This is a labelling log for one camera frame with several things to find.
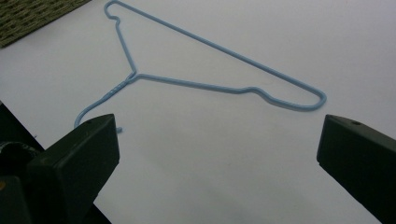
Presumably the blue wire clothes hanger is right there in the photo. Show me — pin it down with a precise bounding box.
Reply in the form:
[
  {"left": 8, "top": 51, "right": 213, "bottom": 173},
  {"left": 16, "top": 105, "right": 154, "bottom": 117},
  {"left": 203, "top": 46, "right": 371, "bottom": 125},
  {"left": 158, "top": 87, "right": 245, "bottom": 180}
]
[{"left": 73, "top": 0, "right": 328, "bottom": 134}]

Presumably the woven wicker basket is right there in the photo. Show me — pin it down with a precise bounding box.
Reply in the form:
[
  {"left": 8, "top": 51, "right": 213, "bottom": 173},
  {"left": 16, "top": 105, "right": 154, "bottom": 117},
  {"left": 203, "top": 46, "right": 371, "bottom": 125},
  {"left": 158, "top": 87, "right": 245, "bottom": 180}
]
[{"left": 0, "top": 0, "right": 92, "bottom": 49}]

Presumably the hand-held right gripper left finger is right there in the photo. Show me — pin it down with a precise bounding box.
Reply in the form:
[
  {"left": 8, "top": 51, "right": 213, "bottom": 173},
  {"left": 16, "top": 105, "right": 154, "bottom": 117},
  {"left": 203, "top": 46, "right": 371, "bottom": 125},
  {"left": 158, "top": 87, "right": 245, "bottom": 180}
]
[{"left": 25, "top": 113, "right": 120, "bottom": 224}]

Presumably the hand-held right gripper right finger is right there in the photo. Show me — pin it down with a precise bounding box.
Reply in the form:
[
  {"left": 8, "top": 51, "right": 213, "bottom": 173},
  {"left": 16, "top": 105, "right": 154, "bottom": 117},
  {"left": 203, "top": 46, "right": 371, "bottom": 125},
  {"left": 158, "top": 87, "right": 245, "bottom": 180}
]
[{"left": 316, "top": 114, "right": 396, "bottom": 224}]

